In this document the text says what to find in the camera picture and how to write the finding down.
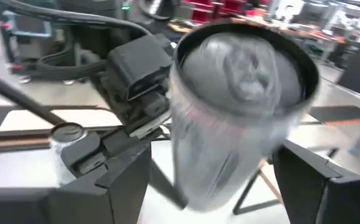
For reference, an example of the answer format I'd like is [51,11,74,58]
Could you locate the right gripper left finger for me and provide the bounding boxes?
[0,143,153,224]

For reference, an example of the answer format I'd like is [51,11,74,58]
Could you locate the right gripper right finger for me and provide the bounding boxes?
[272,139,360,224]

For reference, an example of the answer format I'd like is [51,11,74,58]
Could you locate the Celsius can yellow label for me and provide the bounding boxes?
[49,121,89,187]

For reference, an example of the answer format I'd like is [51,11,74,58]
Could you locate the Celsius can orange print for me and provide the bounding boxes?
[167,22,321,214]

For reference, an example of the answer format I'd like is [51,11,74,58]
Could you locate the wooden shelf black legs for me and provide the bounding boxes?
[232,105,360,215]

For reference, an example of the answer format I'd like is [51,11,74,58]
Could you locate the red storage bins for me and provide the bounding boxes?
[179,0,262,24]

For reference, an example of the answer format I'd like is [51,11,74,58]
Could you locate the wooden workbench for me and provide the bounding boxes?
[167,15,346,44]

